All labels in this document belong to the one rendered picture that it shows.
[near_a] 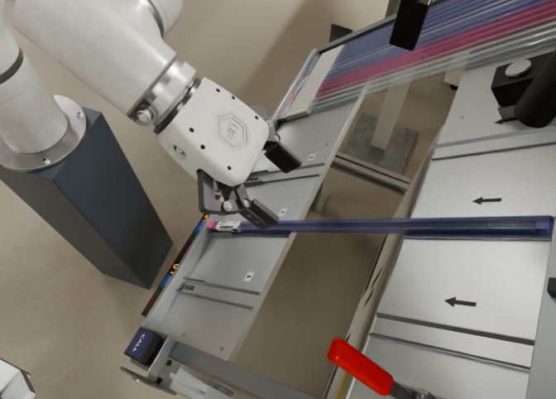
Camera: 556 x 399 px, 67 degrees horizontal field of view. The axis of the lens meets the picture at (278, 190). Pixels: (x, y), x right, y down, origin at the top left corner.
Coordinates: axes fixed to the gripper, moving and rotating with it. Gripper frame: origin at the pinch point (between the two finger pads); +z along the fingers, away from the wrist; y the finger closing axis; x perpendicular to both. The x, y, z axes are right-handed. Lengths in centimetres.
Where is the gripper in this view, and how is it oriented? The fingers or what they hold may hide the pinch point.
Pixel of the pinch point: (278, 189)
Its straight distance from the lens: 51.2
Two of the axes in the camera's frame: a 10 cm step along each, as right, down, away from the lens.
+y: 3.1, -7.4, 6.0
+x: -6.3, 3.2, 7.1
